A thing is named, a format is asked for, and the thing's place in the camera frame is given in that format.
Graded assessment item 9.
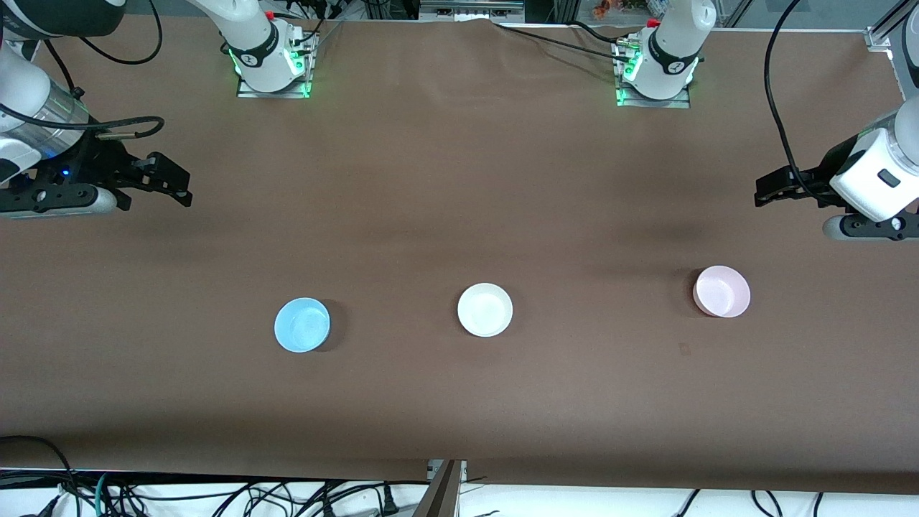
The pink plastic bowl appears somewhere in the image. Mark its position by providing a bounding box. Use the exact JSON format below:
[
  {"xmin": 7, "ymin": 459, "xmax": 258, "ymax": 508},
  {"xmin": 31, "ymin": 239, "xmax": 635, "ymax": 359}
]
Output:
[{"xmin": 693, "ymin": 265, "xmax": 752, "ymax": 318}]

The blue plastic bowl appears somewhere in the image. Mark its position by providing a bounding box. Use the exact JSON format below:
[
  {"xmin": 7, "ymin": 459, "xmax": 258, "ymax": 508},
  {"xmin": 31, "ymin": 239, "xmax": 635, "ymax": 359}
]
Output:
[{"xmin": 274, "ymin": 297, "xmax": 332, "ymax": 353}]

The white plastic bowl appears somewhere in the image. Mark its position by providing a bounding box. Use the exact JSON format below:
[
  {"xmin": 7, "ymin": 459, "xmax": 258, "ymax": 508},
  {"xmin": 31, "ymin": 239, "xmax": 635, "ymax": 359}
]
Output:
[{"xmin": 457, "ymin": 283, "xmax": 514, "ymax": 337}]

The brown table cover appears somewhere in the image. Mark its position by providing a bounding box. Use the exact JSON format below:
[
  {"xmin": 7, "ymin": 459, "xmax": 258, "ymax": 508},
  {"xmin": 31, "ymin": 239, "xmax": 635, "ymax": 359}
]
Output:
[{"xmin": 0, "ymin": 18, "xmax": 919, "ymax": 496}]

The grey metal box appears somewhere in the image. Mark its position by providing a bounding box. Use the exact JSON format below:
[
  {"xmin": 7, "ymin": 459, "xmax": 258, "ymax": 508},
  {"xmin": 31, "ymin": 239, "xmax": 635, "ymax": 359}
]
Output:
[{"xmin": 419, "ymin": 0, "xmax": 526, "ymax": 23}]

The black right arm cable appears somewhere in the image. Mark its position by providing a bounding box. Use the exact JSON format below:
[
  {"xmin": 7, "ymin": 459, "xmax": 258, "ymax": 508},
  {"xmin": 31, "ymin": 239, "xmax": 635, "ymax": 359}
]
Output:
[{"xmin": 0, "ymin": 0, "xmax": 165, "ymax": 141}]

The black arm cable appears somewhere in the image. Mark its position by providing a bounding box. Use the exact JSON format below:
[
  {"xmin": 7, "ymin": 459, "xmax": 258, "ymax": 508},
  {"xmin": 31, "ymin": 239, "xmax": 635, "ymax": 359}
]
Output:
[
  {"xmin": 0, "ymin": 0, "xmax": 165, "ymax": 141},
  {"xmin": 763, "ymin": 0, "xmax": 826, "ymax": 205}
]

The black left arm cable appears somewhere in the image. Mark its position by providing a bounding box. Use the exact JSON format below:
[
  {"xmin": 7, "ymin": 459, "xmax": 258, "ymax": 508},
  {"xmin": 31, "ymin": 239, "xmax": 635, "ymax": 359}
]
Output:
[{"xmin": 763, "ymin": 0, "xmax": 826, "ymax": 205}]

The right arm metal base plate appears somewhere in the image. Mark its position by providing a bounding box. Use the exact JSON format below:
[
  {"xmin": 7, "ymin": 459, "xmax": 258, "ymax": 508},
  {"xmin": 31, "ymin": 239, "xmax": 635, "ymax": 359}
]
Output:
[{"xmin": 236, "ymin": 29, "xmax": 320, "ymax": 99}]

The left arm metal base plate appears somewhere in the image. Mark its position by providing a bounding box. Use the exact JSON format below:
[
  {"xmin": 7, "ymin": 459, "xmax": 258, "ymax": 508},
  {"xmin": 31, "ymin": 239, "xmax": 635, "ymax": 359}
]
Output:
[{"xmin": 615, "ymin": 37, "xmax": 692, "ymax": 109}]

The aluminium frame corner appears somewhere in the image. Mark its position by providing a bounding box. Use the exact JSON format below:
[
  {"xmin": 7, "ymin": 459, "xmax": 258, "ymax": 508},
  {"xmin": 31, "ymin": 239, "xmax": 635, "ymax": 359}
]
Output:
[{"xmin": 864, "ymin": 0, "xmax": 919, "ymax": 101}]

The short black base cable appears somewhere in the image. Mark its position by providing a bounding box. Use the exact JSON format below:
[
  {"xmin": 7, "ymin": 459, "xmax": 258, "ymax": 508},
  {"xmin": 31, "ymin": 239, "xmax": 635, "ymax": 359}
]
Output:
[{"xmin": 569, "ymin": 19, "xmax": 634, "ymax": 45}]

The long black base cable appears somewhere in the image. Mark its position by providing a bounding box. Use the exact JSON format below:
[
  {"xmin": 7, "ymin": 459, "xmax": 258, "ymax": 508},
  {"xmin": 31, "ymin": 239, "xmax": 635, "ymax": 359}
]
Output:
[{"xmin": 492, "ymin": 22, "xmax": 622, "ymax": 58}]

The thick black floor cable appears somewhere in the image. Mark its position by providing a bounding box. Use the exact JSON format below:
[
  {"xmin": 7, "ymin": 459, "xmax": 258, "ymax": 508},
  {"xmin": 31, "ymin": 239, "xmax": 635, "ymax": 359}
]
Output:
[{"xmin": 0, "ymin": 434, "xmax": 80, "ymax": 503}]

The grey metal frame post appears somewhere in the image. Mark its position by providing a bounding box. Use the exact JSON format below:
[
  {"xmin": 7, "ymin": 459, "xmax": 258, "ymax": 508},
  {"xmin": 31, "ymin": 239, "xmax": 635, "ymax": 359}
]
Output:
[{"xmin": 413, "ymin": 460, "xmax": 468, "ymax": 517}]

